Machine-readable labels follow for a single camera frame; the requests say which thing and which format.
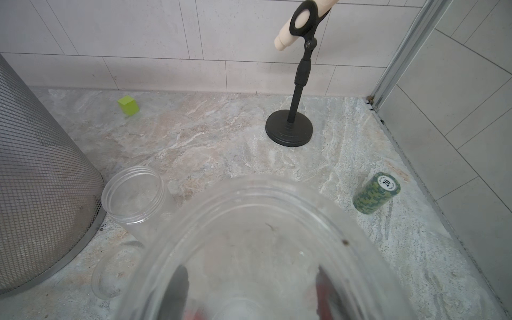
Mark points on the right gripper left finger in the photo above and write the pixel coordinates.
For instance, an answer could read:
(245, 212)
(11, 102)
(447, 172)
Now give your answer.
(174, 300)

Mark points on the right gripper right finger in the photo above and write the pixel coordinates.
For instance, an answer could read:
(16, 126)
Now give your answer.
(329, 302)

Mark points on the clear jar lid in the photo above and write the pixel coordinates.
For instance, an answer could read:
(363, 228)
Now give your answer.
(112, 273)

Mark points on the red jar lid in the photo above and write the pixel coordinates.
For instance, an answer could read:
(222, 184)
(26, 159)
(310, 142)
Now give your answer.
(269, 297)

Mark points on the red lidded rice jar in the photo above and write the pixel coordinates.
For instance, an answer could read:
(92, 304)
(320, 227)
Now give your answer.
(257, 225)

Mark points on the clear rice jar with lid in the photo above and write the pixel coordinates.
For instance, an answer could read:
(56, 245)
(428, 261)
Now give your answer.
(139, 200)

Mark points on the grey mesh waste bin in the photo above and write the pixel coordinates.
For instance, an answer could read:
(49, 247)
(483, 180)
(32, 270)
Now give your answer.
(50, 192)

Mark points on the black stand with round base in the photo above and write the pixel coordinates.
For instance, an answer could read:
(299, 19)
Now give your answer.
(289, 127)

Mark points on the small green cube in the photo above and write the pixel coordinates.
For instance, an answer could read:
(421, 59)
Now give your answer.
(128, 105)

